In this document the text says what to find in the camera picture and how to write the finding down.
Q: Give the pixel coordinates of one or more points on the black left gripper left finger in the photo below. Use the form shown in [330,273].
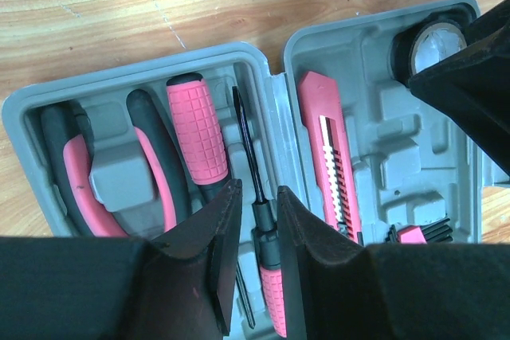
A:
[177,286]

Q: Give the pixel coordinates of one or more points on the pink black screwdriver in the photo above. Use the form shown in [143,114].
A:
[265,233]
[198,132]

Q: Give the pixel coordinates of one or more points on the grey plastic tool case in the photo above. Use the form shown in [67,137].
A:
[412,165]

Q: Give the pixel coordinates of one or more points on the pink handled pliers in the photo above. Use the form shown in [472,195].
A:
[96,185]

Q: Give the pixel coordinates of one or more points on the pink hex key set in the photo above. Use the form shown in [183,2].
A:
[437,232]

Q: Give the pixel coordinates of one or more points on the black electrical tape roll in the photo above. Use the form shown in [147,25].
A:
[424,45]

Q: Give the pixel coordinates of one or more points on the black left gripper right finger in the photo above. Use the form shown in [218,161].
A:
[336,289]

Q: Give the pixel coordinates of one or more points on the pink utility knife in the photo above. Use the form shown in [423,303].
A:
[322,115]

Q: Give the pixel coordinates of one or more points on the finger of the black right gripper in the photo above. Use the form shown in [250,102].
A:
[472,86]

